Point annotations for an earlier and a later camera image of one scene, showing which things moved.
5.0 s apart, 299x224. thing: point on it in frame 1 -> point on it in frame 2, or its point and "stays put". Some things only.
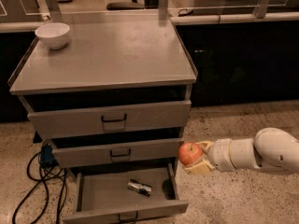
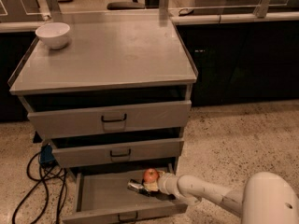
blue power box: [47, 157] stays put
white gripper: [219, 154] -> [163, 181]
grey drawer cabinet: [116, 94] stays put
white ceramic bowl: [53, 34] stays put
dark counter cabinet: [246, 62] stays put
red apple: [189, 152] -> [150, 175]
